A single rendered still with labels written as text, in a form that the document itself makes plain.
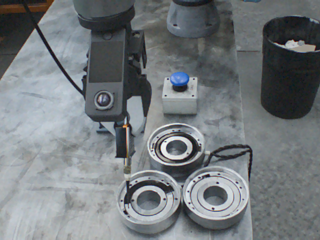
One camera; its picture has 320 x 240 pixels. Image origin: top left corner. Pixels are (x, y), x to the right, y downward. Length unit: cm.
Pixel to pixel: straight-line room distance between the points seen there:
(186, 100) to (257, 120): 122
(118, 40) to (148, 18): 70
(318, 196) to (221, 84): 96
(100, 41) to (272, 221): 126
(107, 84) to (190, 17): 61
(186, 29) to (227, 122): 35
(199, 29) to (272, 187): 89
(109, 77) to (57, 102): 46
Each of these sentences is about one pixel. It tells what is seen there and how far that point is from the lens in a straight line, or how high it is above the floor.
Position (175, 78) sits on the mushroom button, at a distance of 77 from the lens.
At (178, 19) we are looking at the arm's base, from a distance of 104.
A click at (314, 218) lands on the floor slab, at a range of 164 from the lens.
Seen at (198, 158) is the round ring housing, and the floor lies 84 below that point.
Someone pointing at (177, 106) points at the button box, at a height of 82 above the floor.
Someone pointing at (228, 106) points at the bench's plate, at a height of 80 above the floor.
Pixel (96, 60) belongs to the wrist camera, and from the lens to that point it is 45.
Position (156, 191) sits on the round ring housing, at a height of 83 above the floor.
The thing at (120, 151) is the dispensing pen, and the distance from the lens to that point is 57.
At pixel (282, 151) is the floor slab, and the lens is 184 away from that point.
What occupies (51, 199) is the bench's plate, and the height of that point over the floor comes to 80.
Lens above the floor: 133
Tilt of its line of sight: 43 degrees down
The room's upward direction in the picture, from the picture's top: 6 degrees counter-clockwise
